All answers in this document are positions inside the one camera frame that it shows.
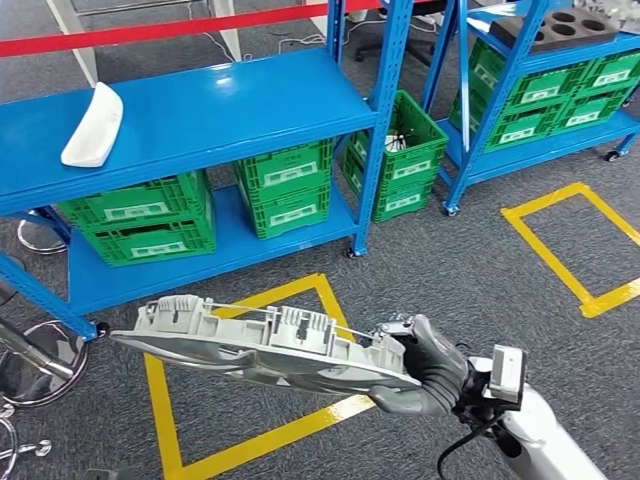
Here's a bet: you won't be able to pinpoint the black foam tray with holes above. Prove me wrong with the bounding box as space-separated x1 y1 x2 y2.
487 5 621 56

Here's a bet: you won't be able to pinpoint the white curved plastic part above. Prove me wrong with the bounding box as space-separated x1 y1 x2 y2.
60 81 125 169

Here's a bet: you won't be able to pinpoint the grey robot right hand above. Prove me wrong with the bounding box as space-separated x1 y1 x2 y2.
370 314 473 417

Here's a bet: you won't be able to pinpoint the white desk panel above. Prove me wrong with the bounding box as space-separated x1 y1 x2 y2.
306 0 331 40

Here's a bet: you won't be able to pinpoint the blue metal shelf rack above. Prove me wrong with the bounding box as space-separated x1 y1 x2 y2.
0 0 416 342
420 0 640 217

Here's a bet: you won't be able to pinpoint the white floor cable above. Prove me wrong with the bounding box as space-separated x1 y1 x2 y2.
187 0 331 64

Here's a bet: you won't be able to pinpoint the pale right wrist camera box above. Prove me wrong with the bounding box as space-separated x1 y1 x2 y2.
488 344 528 404

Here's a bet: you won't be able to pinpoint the silver metal parts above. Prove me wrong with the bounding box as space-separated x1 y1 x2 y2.
574 0 640 31

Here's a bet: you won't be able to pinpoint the chrome barrier stanchion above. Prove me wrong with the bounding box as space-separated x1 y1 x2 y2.
0 281 90 409

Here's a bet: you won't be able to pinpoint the yellow floor tape square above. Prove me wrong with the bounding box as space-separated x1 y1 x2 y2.
500 182 640 321
143 272 376 480

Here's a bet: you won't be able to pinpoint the chrome star chair base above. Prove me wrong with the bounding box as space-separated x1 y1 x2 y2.
0 404 53 480

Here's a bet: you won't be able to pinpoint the white desk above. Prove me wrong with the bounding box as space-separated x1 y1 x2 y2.
45 0 244 89

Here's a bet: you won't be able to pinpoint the black cable bundle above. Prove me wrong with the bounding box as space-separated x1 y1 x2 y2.
382 125 418 155

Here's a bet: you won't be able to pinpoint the black office chair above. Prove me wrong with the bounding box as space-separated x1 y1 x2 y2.
353 0 451 68

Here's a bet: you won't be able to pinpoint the grey plastic wheel hubcap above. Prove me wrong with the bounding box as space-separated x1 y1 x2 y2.
109 294 422 399

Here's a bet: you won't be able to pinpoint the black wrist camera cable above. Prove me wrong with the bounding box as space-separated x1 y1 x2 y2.
437 410 506 480

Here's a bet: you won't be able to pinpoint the long red barrier belt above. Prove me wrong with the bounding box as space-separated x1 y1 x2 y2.
0 0 381 60

